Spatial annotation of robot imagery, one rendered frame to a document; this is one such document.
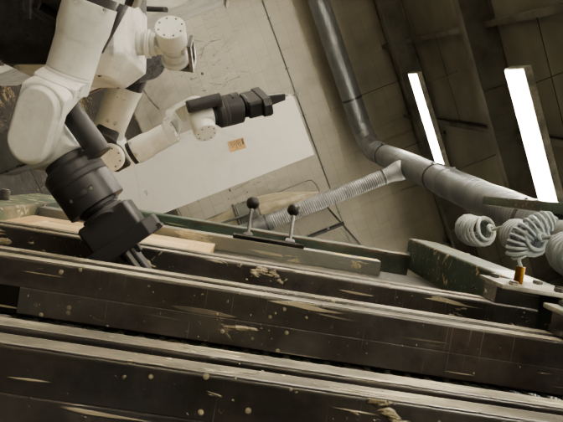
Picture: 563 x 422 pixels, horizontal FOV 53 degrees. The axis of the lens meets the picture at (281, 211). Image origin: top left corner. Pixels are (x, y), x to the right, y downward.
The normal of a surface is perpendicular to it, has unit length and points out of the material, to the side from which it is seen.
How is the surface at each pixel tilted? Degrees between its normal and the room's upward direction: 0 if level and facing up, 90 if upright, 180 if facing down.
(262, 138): 90
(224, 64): 90
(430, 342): 90
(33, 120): 104
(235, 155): 90
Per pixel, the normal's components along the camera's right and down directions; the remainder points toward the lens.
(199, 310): 0.04, 0.06
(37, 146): -0.16, 0.20
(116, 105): 0.16, 0.37
